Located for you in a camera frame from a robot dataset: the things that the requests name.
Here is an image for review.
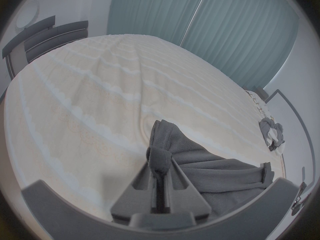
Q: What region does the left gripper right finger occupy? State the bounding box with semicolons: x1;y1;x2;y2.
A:
164;159;212;216

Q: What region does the black T-shirt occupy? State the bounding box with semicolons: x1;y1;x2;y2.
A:
146;120;275;214

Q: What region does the blue-green curtain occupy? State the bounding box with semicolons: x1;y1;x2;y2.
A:
107;0;210;44
180;0;299;89

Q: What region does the pile of clothes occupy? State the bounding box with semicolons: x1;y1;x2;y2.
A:
259;117;285;156

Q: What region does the white printed pillow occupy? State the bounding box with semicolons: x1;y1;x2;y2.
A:
245;90;275;121

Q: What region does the black chest of drawers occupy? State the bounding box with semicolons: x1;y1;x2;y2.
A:
2;15;88;81

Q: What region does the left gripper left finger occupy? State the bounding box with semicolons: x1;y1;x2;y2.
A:
111;160;157;216

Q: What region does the bed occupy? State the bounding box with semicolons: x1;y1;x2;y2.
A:
4;34;315;222

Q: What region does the grey bedside table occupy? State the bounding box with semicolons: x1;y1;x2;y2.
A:
242;85;269;99

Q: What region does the round white mirror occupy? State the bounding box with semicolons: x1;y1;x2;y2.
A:
15;1;40;30

